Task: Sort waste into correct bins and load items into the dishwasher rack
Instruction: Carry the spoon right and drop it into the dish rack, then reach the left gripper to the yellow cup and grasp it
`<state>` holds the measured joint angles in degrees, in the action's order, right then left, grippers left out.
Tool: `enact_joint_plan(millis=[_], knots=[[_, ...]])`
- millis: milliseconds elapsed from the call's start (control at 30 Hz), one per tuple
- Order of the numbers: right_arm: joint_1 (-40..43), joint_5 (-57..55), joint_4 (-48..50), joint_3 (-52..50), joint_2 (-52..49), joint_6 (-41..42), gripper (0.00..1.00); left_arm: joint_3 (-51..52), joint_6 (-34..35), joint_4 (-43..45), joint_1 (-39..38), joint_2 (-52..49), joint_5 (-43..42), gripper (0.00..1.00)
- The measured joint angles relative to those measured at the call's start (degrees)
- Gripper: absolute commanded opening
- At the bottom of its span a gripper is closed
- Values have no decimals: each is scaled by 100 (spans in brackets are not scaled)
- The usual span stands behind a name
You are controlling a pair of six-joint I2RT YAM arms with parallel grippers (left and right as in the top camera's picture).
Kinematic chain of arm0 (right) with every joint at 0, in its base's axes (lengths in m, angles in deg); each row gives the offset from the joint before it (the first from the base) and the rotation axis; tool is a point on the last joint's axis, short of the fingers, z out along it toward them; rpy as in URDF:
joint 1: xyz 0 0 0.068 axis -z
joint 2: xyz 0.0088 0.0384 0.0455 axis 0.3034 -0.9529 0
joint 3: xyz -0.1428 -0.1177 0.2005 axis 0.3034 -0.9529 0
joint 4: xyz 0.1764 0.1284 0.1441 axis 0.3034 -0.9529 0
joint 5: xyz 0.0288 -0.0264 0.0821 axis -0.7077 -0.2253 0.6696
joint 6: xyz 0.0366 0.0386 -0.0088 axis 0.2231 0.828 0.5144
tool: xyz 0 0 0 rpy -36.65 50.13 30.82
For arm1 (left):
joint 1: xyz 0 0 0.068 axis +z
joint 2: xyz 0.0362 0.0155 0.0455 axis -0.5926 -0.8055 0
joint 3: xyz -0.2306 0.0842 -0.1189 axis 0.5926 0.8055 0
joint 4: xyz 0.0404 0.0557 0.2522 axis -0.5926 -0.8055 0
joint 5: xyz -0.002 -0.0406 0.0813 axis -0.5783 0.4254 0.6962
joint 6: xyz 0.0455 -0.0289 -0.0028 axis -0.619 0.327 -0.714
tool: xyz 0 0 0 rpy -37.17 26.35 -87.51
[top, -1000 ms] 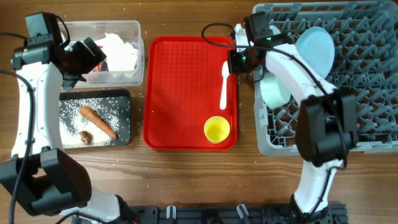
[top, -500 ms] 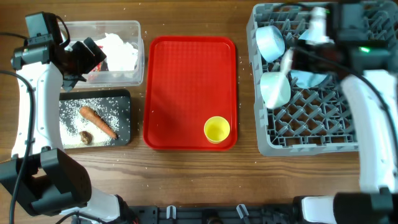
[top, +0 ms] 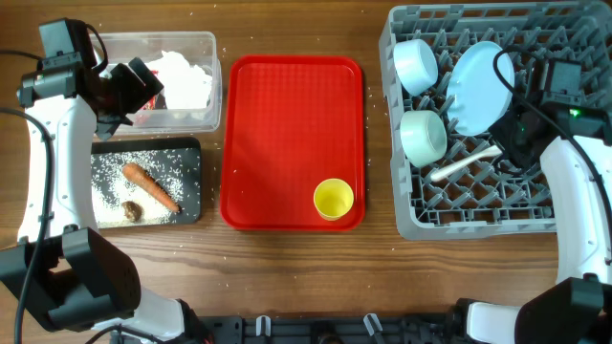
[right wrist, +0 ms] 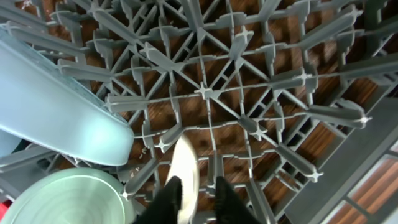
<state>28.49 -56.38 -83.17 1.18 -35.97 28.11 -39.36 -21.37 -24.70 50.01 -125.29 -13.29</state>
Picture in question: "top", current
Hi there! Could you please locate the red strawberry snack wrapper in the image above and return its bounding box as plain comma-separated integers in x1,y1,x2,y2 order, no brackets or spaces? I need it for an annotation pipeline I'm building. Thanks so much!
141,70,164,110

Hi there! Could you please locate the white tissue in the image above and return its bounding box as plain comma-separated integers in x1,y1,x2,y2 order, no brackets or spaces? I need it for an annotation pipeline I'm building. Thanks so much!
145,51,213,110

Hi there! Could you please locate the large light blue plate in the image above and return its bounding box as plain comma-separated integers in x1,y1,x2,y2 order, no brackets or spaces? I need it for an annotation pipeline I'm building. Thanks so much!
447,41,513,137

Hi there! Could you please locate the white plastic spoon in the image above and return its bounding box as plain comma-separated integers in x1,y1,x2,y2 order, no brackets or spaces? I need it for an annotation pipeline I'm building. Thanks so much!
430,145,502,182

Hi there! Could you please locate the orange carrot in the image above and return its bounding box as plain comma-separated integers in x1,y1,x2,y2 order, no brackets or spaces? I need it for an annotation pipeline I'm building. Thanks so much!
122,162,181,213

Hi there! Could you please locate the mint green bowl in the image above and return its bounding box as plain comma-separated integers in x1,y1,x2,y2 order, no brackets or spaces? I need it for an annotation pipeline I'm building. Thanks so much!
400,110,448,168

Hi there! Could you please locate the white rice pile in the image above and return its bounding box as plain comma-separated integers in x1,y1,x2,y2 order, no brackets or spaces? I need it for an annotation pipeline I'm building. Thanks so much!
91,150,185,228

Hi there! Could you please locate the small light blue bowl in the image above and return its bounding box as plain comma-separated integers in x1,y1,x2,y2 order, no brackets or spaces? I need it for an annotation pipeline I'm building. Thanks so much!
393,39,438,96

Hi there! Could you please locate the brown food scrap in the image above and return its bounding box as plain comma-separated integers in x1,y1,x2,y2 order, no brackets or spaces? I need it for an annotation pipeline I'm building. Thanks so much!
121,201,142,223

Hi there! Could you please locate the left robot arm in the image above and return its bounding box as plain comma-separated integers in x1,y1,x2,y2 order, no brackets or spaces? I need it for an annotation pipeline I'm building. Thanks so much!
1,18,214,343

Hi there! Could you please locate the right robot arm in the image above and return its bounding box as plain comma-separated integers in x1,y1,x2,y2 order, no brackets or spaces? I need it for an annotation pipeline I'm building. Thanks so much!
448,54,611,343

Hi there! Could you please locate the clear plastic waste bin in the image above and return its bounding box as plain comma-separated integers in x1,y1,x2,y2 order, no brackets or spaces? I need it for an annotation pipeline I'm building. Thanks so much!
93,32,223,135

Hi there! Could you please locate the grey dishwasher rack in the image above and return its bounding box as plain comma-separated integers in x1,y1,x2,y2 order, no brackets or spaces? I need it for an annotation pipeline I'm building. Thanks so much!
379,1,611,240

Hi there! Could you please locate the black waste tray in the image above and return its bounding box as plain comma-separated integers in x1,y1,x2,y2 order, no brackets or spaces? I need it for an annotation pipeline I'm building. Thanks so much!
91,138,202,225

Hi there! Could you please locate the red serving tray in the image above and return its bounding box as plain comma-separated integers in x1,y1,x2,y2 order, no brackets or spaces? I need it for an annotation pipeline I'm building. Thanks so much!
219,54,365,232

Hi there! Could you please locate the yellow plastic cup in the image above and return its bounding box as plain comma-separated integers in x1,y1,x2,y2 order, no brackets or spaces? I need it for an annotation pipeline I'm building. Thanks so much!
313,178,355,221

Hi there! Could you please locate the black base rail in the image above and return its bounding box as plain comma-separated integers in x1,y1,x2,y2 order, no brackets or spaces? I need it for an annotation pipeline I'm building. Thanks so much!
109,312,536,344

